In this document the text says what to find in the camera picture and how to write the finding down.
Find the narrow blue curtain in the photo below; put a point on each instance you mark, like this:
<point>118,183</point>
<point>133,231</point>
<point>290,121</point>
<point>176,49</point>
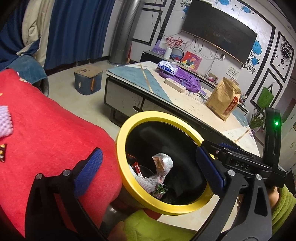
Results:
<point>78,30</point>

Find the round blue ornament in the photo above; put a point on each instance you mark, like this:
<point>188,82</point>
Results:
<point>177,55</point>

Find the black tv cabinet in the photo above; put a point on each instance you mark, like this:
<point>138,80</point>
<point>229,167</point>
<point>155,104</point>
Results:
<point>148,55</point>

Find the blue white tissue pack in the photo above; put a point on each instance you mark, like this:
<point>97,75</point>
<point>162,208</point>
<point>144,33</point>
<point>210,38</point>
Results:
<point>166,67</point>

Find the colourful framed painting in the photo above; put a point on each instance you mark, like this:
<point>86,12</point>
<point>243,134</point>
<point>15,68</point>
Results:
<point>190,60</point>

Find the person's right hand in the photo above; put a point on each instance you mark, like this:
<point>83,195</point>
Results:
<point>272,194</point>

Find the person's right forearm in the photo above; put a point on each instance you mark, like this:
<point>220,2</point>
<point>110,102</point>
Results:
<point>285,206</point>

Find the dark green snack wrapper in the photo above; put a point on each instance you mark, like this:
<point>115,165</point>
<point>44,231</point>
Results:
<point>160,191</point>

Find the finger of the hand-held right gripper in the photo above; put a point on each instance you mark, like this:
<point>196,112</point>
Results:
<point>215,149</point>
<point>230,148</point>

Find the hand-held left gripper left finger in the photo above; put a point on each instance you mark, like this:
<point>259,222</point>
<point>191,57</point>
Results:
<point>89,172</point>

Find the brown paper bag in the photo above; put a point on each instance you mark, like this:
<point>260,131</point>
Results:
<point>222,99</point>

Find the blue bed sheet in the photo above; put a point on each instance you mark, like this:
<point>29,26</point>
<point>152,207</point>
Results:
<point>27,67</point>

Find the green potted plant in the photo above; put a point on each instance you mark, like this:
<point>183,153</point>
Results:
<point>256,120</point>

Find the dark brown snack wrapper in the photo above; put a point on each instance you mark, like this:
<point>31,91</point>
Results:
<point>2,153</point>

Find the blue square stool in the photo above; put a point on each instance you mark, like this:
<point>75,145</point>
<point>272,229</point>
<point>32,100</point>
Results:
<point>87,80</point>

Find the red floral blanket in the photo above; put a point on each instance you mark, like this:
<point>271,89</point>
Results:
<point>57,139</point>

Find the purple box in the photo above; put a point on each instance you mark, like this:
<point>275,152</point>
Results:
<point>159,47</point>

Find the white vase with red flowers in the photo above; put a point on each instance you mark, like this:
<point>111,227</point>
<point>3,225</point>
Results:
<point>167,52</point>

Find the marble top coffee table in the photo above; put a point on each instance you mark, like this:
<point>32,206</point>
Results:
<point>129,74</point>

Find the yellow rimmed trash bin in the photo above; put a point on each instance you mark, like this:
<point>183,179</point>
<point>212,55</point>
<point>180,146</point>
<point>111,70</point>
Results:
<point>138,118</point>

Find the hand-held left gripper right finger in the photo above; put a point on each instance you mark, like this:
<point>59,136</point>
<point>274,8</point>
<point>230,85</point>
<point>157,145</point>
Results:
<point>209,171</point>

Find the person's left forearm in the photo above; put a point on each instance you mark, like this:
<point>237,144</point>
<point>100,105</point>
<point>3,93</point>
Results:
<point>150,227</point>

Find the purple fabric bag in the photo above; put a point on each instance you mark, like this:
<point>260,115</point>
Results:
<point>189,80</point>

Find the white wall calendar sheet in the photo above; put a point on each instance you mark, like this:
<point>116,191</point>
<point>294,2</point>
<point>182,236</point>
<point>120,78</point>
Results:
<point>233,71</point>

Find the silver tower air conditioner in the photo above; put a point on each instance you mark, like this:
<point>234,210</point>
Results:
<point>124,30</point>

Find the beige curtain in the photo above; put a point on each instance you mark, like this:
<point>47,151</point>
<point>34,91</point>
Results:
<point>34,27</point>

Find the person's left hand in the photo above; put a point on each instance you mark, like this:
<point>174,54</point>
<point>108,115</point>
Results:
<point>116,233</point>

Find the black wall clock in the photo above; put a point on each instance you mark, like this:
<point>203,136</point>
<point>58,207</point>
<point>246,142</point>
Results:
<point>285,51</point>

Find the beige power strip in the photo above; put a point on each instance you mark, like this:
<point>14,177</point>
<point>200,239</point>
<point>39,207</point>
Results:
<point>174,85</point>

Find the black wall television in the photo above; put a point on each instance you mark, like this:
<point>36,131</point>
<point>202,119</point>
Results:
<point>219,30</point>

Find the green tote bag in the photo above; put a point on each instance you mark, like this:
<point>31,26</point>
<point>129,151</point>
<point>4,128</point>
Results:
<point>265,97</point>

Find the red snack wrapper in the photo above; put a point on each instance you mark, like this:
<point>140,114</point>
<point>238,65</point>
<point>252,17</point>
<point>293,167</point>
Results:
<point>136,168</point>

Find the white foam fruit net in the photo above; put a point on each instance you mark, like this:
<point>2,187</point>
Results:
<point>148,183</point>
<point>5,122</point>

